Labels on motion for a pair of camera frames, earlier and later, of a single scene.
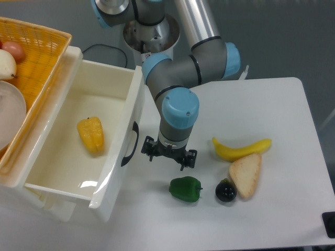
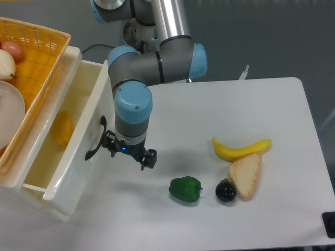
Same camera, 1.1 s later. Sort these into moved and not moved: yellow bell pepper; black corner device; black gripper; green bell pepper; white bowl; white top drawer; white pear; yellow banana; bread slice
Moved: white top drawer; yellow bell pepper; black gripper
Not moved: white pear; black corner device; green bell pepper; bread slice; white bowl; yellow banana
